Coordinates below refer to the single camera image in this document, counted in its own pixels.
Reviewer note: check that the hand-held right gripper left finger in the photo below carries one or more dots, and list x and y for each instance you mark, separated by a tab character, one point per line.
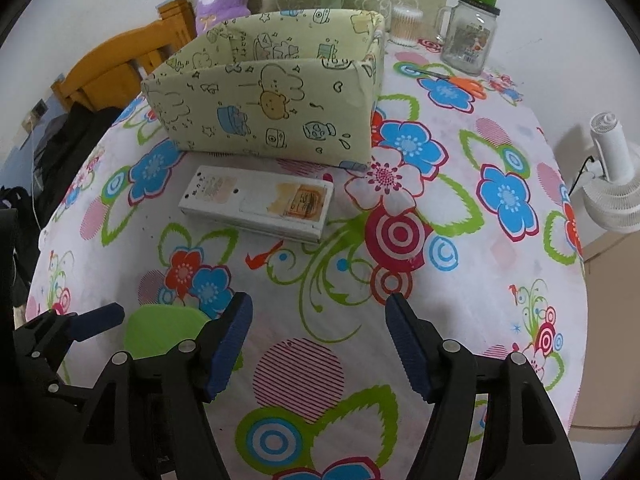
230	345

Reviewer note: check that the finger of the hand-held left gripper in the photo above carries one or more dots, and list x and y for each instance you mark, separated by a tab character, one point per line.
97	319

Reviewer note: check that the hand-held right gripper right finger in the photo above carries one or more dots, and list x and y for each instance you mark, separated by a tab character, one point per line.
407	345

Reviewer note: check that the green round plastic piece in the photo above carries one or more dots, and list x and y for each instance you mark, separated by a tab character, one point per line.
160	330

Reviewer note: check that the printed fabric storage box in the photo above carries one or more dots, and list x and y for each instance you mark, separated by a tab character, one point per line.
280	105

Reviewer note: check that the floral tablecloth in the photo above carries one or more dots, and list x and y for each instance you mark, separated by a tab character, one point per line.
475	285

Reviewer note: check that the white remote control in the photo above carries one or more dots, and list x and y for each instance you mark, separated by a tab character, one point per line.
225	195

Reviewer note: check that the black bag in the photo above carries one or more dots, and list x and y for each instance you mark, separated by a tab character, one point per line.
75	135

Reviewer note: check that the beige cabinet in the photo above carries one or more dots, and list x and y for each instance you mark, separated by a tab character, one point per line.
610	335

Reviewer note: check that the wooden chair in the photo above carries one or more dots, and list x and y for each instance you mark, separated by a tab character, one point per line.
110	65

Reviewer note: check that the white clip fan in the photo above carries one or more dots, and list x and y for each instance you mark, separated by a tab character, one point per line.
610	160

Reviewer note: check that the glass mug jar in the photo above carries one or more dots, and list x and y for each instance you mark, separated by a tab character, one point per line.
467	45

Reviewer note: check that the clear cotton swab container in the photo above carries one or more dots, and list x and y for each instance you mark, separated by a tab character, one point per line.
406	27

